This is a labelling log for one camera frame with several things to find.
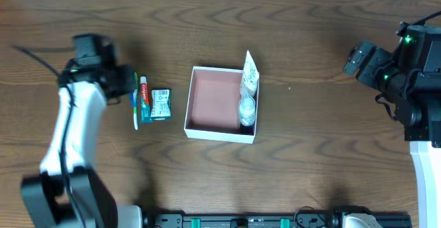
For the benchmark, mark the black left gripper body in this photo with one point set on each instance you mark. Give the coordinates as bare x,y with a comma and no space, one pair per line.
125,80

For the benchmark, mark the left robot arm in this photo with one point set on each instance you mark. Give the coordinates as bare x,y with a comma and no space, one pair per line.
67,191

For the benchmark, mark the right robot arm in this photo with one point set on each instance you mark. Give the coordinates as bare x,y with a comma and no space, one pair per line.
408,82

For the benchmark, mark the green and white soap packet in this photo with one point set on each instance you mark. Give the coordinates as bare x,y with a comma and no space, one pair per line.
161,104

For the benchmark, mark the blue disposable razor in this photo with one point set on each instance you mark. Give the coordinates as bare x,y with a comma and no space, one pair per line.
133,98

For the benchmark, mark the white box with pink interior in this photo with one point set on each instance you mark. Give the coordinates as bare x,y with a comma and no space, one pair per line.
212,106

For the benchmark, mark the green and white toothbrush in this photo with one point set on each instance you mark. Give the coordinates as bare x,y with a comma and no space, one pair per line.
135,110

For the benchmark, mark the black mounting rail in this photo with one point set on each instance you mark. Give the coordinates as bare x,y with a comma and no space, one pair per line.
305,217

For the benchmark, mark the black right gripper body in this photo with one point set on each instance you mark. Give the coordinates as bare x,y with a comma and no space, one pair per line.
357,60

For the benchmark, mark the red and teal toothpaste tube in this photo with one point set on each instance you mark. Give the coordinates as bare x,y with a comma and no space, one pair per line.
145,101

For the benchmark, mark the white floral lotion tube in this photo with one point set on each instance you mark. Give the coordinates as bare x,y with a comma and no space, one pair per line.
250,76

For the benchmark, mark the clear pump soap bottle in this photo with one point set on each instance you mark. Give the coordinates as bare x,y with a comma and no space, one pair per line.
246,112

